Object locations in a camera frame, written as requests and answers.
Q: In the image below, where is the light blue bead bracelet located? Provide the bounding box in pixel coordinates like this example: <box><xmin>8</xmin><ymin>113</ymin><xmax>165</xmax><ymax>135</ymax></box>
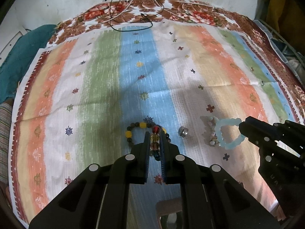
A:
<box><xmin>214</xmin><ymin>117</ymin><xmax>246</xmax><ymax>151</ymax></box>

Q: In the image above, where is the clear white bead bracelet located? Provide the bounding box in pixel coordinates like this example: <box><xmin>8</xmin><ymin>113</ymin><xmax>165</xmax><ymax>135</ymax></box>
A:
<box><xmin>199</xmin><ymin>115</ymin><xmax>221</xmax><ymax>148</ymax></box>

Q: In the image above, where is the amber multicolour bead bracelet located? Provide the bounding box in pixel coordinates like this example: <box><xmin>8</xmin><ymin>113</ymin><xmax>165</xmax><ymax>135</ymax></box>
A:
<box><xmin>150</xmin><ymin>124</ymin><xmax>162</xmax><ymax>161</ymax></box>

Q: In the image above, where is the black yellow bead bracelet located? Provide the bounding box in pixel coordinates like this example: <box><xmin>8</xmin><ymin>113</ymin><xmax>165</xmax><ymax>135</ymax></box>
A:
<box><xmin>124</xmin><ymin>121</ymin><xmax>172</xmax><ymax>148</ymax></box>

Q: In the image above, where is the clutter beside bed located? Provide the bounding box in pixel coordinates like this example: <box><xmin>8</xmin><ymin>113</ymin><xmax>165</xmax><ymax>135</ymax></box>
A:
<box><xmin>254</xmin><ymin>20</ymin><xmax>304</xmax><ymax>86</ymax></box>

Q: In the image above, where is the striped colourful cloth mat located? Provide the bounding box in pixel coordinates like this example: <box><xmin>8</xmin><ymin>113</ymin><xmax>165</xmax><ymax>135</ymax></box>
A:
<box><xmin>9</xmin><ymin>22</ymin><xmax>304</xmax><ymax>226</ymax></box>

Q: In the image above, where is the grey striped rolled blanket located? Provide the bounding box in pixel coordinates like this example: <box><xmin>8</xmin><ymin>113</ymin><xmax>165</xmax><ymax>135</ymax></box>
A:
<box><xmin>0</xmin><ymin>102</ymin><xmax>12</xmax><ymax>184</ymax></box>

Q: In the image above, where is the brown hanging cloth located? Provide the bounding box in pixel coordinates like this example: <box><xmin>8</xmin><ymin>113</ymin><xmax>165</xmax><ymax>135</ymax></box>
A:
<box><xmin>256</xmin><ymin>0</ymin><xmax>304</xmax><ymax>52</ymax></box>

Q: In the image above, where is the teal pillow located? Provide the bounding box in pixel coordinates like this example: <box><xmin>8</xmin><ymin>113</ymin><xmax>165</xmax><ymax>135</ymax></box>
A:
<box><xmin>0</xmin><ymin>24</ymin><xmax>56</xmax><ymax>103</ymax></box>

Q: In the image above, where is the floral brown bed sheet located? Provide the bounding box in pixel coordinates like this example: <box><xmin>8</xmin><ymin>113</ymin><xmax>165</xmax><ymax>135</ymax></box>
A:
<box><xmin>47</xmin><ymin>0</ymin><xmax>304</xmax><ymax>117</ymax></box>

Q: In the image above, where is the white bed headboard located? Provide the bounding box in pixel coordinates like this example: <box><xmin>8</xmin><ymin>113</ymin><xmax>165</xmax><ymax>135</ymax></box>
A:
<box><xmin>1</xmin><ymin>26</ymin><xmax>27</xmax><ymax>65</ymax></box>

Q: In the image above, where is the black cable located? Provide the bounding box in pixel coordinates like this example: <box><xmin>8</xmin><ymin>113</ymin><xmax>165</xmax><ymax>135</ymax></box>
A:
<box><xmin>104</xmin><ymin>0</ymin><xmax>165</xmax><ymax>32</ymax></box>

